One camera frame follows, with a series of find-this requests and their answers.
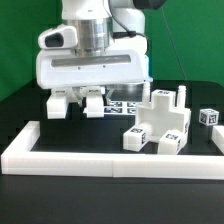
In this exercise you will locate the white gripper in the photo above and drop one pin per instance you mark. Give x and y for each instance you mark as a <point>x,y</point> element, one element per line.
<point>58,65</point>

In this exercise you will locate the white chair back frame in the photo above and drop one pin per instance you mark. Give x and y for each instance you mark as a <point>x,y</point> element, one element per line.
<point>76,103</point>

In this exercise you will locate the white chair seat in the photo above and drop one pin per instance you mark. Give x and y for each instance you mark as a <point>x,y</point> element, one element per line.
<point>163,110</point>

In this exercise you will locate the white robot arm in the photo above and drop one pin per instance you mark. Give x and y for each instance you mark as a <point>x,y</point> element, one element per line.
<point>99,43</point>

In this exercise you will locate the white marker sheet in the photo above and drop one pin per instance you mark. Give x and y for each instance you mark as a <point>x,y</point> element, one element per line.
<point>121,108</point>

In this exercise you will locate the white tagged cube right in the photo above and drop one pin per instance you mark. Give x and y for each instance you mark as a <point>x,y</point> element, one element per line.
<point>208,116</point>

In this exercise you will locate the white part at right edge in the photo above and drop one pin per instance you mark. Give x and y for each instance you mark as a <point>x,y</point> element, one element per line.
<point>218,137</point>

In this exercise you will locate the white U-shaped boundary frame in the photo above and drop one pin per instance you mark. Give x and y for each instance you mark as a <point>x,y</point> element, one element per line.
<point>19,158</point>

